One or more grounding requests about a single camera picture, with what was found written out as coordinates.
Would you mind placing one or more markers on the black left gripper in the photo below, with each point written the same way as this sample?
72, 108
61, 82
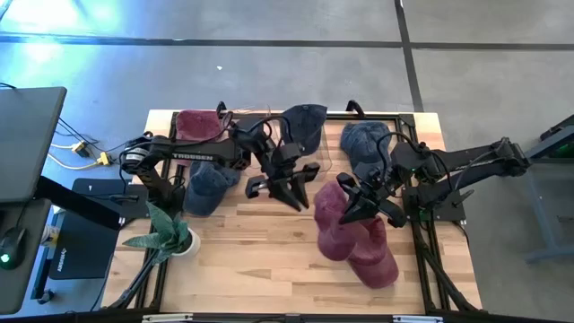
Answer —
282, 172

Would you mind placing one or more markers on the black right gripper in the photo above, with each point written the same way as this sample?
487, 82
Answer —
381, 199

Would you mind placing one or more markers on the maroon baseball cap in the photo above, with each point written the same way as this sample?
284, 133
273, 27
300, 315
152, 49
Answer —
332, 238
374, 264
197, 125

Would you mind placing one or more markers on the dark navy baseball cap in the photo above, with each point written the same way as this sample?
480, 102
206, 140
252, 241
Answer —
305, 128

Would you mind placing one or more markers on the blue denim baseball cap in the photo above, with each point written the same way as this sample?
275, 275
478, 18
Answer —
359, 139
206, 188

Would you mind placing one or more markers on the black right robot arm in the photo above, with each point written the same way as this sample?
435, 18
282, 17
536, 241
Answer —
471, 163

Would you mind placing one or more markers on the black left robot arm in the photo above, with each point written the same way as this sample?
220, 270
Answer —
193, 157

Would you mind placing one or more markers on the green plant in white pot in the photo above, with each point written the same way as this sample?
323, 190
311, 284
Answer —
168, 233

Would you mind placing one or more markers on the black pad with white arrow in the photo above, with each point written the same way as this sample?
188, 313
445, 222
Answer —
96, 188

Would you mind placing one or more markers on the black box with green lights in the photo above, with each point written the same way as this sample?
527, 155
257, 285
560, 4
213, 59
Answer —
566, 150

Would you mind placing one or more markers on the black pad with logo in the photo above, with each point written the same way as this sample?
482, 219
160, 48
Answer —
85, 251

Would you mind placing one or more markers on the white yellow container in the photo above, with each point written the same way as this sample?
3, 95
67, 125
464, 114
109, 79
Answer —
50, 234

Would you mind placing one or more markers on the black caster wheel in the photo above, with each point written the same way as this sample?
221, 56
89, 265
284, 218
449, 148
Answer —
45, 296

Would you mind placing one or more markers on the grey flat monitor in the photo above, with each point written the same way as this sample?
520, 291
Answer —
27, 143

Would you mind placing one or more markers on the black computer mouse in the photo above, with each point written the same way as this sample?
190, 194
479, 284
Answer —
11, 247

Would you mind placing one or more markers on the dark grey side desk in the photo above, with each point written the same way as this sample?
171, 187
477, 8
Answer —
18, 287

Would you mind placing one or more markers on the silver frame bracket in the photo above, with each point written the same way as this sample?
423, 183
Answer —
168, 317
417, 319

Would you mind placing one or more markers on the black table-level camera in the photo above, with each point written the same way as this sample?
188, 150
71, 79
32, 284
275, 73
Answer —
292, 318

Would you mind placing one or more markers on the grey metal cart frame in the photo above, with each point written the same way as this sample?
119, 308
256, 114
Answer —
538, 211

